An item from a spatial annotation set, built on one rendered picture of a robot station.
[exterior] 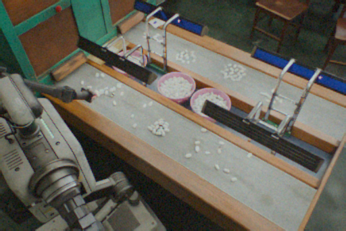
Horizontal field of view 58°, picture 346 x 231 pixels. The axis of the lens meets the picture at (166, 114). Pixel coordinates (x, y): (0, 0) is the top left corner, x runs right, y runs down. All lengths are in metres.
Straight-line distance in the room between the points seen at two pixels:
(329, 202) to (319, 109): 0.84
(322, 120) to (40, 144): 1.70
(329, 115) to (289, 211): 0.76
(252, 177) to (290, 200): 0.23
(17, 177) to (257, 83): 1.72
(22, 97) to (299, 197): 1.43
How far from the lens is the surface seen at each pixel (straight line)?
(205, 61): 2.42
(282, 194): 1.82
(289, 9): 3.73
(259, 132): 1.56
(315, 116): 2.22
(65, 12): 2.27
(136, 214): 1.98
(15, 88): 1.05
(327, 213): 2.74
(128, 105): 2.11
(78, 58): 2.39
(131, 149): 1.86
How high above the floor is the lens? 2.30
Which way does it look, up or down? 50 degrees down
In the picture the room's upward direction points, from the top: 2 degrees counter-clockwise
